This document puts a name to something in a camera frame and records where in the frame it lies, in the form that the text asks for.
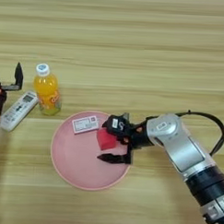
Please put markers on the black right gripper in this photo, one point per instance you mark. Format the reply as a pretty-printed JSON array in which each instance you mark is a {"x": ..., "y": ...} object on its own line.
[{"x": 140, "y": 135}]

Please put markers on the red cube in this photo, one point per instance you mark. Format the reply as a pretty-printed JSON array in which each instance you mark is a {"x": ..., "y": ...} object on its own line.
[{"x": 105, "y": 140}]

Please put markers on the small white labelled card box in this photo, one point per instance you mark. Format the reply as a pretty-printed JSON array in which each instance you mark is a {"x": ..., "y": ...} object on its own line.
[{"x": 85, "y": 124}]

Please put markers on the orange juice bottle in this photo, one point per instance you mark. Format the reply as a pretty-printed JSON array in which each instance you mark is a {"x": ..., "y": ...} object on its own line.
[{"x": 47, "y": 89}]

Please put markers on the pink round plate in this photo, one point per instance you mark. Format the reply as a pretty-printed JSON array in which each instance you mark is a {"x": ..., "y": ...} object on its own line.
[{"x": 80, "y": 164}]

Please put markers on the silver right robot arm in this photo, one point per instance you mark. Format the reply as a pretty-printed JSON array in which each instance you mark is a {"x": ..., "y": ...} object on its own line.
[{"x": 183, "y": 147}]

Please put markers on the white remote control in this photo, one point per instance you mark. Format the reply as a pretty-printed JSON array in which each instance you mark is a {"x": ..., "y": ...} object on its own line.
[{"x": 18, "y": 111}]

